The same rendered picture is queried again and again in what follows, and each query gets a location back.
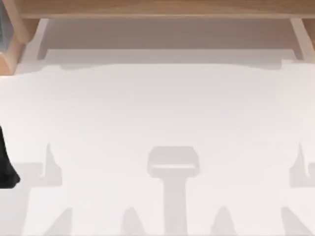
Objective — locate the wooden cupboard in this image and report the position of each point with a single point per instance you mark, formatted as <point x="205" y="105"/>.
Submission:
<point x="157" y="9"/>

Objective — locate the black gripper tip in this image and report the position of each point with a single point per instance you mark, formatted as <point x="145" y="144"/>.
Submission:
<point x="7" y="169"/>

